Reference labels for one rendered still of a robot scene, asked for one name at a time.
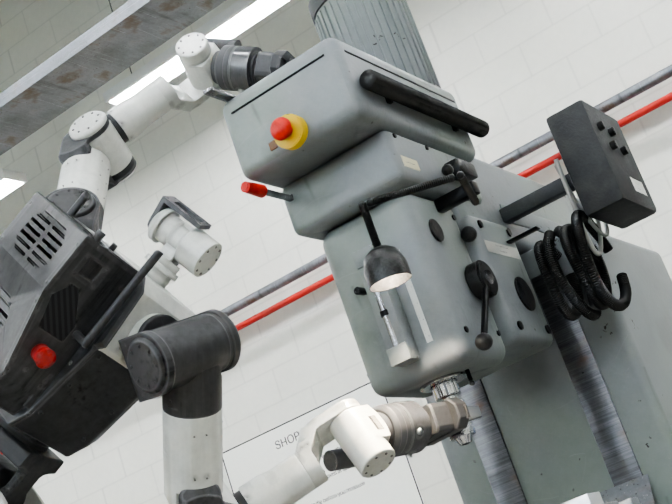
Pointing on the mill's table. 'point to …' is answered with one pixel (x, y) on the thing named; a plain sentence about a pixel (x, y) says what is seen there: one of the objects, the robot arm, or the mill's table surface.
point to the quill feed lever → (486, 286)
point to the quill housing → (415, 296)
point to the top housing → (329, 114)
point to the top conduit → (390, 89)
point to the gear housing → (362, 181)
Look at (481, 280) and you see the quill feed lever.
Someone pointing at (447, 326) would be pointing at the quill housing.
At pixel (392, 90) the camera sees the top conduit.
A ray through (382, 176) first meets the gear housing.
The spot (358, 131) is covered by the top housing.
